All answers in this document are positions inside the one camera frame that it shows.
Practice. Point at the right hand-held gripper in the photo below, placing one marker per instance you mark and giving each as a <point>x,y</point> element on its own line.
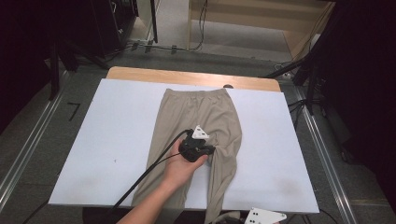
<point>263,216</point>

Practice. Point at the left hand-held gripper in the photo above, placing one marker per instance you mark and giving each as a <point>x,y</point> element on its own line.
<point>194,149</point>

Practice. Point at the beige pants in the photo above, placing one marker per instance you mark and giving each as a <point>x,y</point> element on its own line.
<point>186,109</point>

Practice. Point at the person's left hand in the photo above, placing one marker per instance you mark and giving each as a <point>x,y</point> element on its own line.
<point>180,169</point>

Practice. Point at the small dark round knob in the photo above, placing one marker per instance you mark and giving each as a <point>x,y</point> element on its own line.
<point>228,86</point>

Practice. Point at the wooden table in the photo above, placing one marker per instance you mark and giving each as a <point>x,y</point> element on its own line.
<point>174,76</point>

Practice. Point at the white table board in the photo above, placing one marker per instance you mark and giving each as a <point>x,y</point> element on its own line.
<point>118,130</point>

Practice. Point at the black metal stand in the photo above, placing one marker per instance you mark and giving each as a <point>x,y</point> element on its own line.
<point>54,71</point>
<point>311,84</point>

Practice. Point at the black upright pole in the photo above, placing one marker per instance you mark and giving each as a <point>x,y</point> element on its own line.
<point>154,21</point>

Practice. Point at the light wooden shelf unit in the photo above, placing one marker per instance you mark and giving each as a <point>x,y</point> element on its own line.
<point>249,15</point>

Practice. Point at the black equipment cabinet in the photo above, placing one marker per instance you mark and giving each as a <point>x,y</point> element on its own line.
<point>109,25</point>

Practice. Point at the black curtain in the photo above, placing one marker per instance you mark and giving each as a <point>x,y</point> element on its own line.
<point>21,46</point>
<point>364,77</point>

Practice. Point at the metal floor rail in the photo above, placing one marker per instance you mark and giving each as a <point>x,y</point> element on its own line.
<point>323,155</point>
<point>31,146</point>

